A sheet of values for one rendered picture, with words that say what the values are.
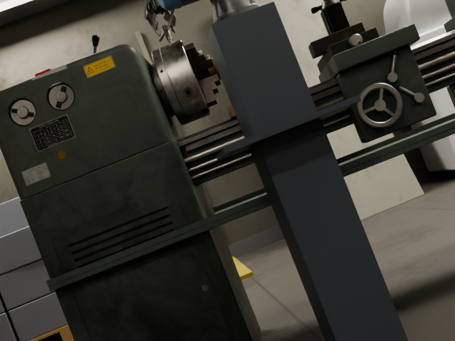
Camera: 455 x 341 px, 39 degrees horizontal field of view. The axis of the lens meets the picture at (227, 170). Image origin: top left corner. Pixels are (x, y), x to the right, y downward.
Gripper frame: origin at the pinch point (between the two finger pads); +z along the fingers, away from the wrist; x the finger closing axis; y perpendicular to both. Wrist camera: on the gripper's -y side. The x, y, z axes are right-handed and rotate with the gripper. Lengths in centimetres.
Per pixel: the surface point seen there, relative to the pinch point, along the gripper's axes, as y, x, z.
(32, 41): -283, 8, -127
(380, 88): 48, 47, 55
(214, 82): 4.2, 9.5, 25.7
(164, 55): 6.7, -6.8, 11.1
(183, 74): 10.9, -4.2, 21.6
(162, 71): 6.4, -9.8, 17.0
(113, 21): -262, 73, -121
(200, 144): 6.4, -6.1, 47.8
